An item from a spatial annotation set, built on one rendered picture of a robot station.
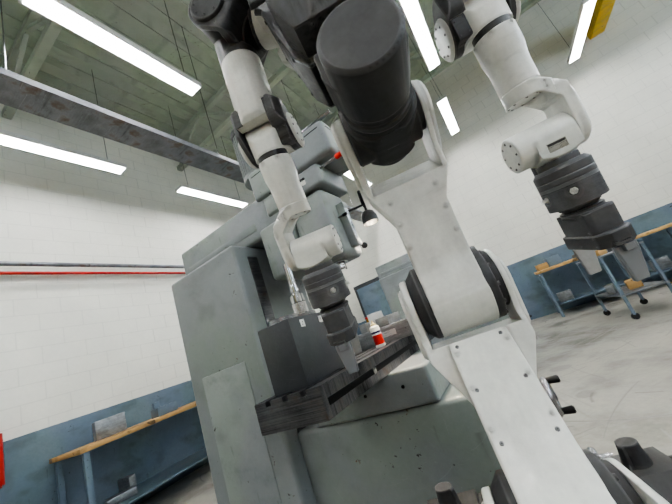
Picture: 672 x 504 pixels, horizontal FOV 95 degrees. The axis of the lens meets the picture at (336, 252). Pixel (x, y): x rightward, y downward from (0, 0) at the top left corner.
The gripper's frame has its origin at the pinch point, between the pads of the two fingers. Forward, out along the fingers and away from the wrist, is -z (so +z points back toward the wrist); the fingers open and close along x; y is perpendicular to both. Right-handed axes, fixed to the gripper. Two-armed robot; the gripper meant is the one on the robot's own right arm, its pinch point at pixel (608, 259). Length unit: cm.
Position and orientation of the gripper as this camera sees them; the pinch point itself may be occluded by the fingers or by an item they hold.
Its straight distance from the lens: 70.2
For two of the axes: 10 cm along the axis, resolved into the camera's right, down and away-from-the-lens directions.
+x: 1.6, -0.2, 9.9
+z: -4.3, -9.0, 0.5
